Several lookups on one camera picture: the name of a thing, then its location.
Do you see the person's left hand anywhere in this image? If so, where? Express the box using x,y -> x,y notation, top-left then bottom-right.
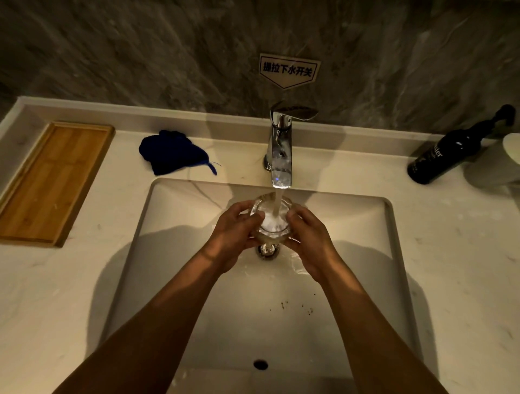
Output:
202,200 -> 266,275

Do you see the person's right hand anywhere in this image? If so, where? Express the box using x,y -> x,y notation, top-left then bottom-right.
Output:
285,203 -> 343,285

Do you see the clear drinking glass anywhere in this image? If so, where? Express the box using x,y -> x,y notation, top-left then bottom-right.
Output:
249,193 -> 296,246

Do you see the person's right forearm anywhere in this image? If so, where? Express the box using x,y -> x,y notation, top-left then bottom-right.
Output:
315,254 -> 449,394

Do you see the person's left forearm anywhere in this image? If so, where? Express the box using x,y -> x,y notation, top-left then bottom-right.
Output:
53,248 -> 228,394

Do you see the chrome sink drain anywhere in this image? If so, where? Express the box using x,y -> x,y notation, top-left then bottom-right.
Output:
255,243 -> 281,261

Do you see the chrome sink faucet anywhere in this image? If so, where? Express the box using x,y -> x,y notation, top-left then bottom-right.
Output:
263,101 -> 319,190

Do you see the white rectangular sink basin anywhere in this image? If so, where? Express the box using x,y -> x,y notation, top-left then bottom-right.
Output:
99,177 -> 423,394

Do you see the dark blue cloth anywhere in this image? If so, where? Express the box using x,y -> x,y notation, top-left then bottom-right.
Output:
138,129 -> 222,177

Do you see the black pump bottle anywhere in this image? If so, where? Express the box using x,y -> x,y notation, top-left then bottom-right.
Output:
407,104 -> 516,185

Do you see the bamboo wooden tray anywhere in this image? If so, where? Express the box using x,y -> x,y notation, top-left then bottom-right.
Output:
0,121 -> 115,248

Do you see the white wall sign sticker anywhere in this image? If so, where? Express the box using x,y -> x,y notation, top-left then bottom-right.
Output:
259,53 -> 321,90

